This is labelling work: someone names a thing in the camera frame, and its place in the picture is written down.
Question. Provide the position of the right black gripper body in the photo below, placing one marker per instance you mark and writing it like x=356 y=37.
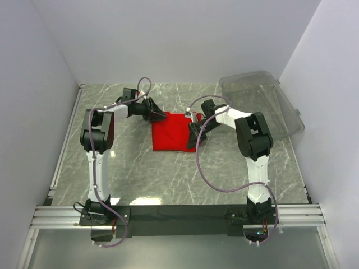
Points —
x=210 y=126

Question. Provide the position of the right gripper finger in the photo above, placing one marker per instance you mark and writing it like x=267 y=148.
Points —
x=192 y=139
x=201 y=135

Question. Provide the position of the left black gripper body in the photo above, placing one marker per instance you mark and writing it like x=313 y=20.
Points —
x=145 y=109

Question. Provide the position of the red t shirt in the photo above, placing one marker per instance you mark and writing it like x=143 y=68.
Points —
x=172 y=134

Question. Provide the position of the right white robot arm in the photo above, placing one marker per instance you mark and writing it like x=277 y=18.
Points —
x=254 y=142

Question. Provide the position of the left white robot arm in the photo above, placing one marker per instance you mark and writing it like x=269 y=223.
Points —
x=97 y=135

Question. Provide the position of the clear plastic bin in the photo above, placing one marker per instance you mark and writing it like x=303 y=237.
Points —
x=259 y=91

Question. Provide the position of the black base crossbar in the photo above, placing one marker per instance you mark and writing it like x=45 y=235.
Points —
x=170 y=220

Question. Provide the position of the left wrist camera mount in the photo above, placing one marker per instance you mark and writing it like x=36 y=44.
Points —
x=141 y=95

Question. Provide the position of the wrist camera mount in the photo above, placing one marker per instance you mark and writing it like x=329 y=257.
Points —
x=141 y=95
x=190 y=114

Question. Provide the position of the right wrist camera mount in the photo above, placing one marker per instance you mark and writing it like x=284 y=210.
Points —
x=190 y=114

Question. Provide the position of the aluminium rail frame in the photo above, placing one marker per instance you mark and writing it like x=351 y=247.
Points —
x=55 y=232

